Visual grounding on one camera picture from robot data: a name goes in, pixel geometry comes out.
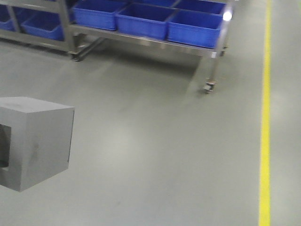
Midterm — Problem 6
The gray square hollow base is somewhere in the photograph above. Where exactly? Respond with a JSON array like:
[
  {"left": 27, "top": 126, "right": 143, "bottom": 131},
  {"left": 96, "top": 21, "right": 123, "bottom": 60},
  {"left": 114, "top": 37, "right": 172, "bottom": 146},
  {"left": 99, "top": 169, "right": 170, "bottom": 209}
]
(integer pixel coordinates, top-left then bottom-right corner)
[{"left": 0, "top": 97, "right": 75, "bottom": 192}]

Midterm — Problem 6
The blue bin on cart middle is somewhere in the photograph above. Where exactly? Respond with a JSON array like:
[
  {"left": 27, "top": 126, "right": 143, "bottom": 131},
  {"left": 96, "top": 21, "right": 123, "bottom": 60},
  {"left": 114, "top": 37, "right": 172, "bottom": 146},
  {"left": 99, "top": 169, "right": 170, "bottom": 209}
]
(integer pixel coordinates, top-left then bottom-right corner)
[{"left": 116, "top": 3, "right": 176, "bottom": 40}]

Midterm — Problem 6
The blue bin on cart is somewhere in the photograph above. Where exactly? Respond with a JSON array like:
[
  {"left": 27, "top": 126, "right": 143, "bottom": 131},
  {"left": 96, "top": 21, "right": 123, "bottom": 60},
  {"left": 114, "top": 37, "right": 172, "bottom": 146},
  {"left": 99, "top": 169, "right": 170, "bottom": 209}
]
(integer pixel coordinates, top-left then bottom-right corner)
[
  {"left": 72, "top": 0, "right": 129, "bottom": 31},
  {"left": 167, "top": 10, "right": 223, "bottom": 49},
  {"left": 116, "top": 3, "right": 176, "bottom": 40}
]

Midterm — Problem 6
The blue bin on cart right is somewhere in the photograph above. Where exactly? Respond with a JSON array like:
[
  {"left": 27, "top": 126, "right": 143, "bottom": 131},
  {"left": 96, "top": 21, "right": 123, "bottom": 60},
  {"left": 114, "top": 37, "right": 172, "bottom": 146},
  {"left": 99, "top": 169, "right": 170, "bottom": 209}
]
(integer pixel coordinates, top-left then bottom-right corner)
[{"left": 167, "top": 10, "right": 223, "bottom": 49}]

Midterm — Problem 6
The blue bin on cart left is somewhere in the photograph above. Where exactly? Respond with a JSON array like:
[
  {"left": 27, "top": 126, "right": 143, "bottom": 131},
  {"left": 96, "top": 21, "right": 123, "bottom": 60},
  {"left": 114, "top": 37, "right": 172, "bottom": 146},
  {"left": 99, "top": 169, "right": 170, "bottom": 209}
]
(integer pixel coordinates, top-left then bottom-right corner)
[{"left": 72, "top": 0, "right": 129, "bottom": 31}]

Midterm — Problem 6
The blue bin on left shelf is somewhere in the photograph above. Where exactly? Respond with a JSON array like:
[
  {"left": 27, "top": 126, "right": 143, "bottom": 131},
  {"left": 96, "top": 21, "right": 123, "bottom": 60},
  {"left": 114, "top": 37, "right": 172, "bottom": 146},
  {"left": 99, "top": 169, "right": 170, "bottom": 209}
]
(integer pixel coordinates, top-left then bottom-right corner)
[{"left": 21, "top": 11, "right": 64, "bottom": 41}]

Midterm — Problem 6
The steel wheeled cart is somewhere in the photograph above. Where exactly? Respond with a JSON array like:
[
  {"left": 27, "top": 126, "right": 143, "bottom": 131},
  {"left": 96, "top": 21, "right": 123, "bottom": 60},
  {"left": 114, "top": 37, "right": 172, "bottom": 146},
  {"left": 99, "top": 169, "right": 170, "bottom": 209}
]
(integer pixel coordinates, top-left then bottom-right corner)
[{"left": 0, "top": 0, "right": 235, "bottom": 93}]

